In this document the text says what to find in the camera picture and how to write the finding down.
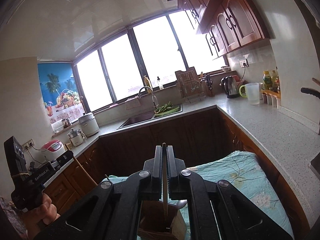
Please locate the wall power socket left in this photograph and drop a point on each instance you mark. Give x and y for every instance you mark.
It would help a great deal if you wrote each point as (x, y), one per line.
(28, 144)

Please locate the white red rice cooker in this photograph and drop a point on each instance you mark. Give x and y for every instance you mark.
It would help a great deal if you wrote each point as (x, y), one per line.
(52, 150)

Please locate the teal floral tablecloth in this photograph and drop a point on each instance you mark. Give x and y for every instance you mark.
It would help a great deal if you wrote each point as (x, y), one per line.
(230, 198)

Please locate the dish soap bottle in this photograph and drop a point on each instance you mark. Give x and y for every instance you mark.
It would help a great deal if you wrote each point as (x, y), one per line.
(148, 84)

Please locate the white plastic jug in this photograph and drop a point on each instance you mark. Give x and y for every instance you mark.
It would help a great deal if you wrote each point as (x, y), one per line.
(251, 92)

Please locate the person's left hand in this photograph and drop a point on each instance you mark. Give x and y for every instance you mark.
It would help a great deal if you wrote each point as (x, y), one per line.
(46, 213)

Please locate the white electric pot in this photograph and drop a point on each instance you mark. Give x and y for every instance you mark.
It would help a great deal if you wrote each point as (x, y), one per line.
(88, 124)

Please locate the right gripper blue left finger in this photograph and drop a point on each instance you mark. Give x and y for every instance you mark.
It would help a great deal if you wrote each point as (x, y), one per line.
(157, 173)

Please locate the knife block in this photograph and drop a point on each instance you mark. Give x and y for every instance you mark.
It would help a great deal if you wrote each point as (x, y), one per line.
(208, 86)

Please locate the steel spoon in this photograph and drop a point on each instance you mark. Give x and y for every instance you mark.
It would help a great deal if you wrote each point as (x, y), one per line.
(181, 203)

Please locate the upper wooden cabinets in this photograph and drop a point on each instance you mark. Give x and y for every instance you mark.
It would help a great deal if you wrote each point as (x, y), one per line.
(227, 24)

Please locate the green vegetable basket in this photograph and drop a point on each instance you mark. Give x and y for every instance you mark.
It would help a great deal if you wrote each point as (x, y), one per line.
(167, 109)

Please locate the wooden utensil holder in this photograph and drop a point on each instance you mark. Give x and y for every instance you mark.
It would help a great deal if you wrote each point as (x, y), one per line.
(154, 225)

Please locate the spice jar rack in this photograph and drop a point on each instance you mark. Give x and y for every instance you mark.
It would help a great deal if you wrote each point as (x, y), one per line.
(271, 98)

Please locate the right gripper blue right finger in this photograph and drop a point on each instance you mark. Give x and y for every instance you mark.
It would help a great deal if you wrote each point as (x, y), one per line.
(172, 173)

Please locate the dish rack with boards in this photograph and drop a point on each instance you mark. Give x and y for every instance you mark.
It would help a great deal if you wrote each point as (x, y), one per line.
(188, 83)

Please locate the steel electric kettle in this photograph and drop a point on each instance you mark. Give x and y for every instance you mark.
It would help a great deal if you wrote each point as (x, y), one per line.
(230, 87)

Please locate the yellow oil bottle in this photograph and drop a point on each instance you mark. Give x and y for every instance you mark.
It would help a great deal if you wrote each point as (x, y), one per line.
(267, 80)

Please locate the fruit poster blind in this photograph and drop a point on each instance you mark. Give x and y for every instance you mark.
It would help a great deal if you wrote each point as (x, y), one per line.
(59, 91)

